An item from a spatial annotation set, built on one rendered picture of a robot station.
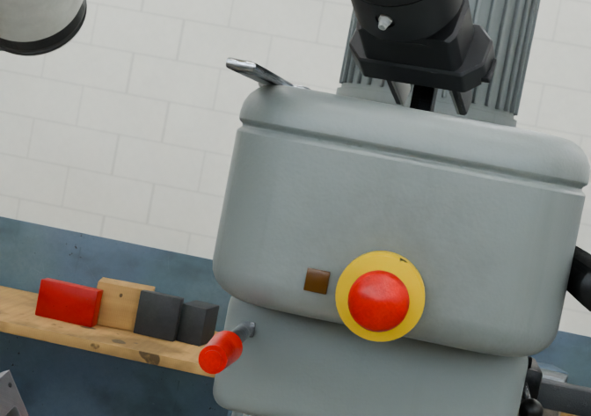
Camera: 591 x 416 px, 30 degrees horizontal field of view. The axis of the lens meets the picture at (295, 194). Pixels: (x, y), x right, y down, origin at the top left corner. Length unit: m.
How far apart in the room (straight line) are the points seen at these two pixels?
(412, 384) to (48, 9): 0.39
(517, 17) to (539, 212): 0.44
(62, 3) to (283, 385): 0.34
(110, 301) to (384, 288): 4.22
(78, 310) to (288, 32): 1.62
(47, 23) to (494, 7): 0.53
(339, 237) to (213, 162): 4.52
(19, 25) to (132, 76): 4.61
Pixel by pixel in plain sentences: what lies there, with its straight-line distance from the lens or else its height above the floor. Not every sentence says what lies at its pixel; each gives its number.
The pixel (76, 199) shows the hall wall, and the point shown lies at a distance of 5.45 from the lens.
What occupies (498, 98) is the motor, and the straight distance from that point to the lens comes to 1.17.
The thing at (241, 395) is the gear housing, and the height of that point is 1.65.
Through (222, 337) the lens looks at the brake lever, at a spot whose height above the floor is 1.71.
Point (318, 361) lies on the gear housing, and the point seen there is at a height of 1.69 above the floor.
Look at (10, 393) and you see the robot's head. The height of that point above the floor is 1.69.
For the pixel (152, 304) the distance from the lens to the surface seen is 4.84.
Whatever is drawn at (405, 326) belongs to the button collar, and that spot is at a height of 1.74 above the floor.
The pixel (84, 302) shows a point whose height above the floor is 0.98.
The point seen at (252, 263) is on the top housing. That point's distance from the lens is 0.77.
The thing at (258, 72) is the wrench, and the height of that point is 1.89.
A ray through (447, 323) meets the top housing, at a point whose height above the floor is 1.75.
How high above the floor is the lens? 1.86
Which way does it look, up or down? 3 degrees down
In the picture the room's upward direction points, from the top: 11 degrees clockwise
